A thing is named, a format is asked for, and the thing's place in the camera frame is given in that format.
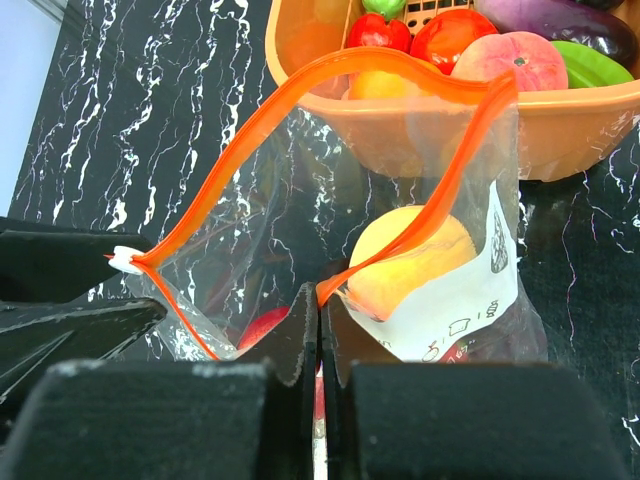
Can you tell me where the peach front fruit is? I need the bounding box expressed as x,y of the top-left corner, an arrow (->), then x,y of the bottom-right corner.
451,31 -> 569,91

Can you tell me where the peach top fruit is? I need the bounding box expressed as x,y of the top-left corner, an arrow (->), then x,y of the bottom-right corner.
346,205 -> 477,321

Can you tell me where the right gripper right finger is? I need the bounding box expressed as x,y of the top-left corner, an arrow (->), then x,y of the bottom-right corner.
321,300 -> 629,479

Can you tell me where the clear orange zip bag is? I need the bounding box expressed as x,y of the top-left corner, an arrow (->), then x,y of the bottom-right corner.
107,47 -> 548,364

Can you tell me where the orange plastic basket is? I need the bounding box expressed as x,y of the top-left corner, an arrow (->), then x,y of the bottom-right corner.
265,1 -> 639,182

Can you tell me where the red orange mango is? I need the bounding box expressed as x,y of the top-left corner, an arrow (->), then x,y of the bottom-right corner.
237,306 -> 290,350

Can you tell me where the peach fruit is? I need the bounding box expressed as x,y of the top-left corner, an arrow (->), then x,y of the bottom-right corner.
346,205 -> 477,321
451,31 -> 569,91

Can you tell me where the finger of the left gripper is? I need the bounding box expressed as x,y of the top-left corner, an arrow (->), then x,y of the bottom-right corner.
1,298 -> 166,400
1,217 -> 151,303

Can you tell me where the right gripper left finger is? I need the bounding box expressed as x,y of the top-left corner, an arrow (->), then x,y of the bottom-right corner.
1,284 -> 319,479

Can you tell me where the red tomato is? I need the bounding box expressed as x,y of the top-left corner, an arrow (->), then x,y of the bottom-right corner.
410,9 -> 498,75

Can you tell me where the green pepper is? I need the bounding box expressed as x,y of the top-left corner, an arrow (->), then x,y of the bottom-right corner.
551,41 -> 634,89

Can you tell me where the small orange fruit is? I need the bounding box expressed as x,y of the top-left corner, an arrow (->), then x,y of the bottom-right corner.
343,70 -> 432,100

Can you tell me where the purple eggplant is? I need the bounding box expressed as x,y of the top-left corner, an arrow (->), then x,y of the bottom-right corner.
474,0 -> 639,67

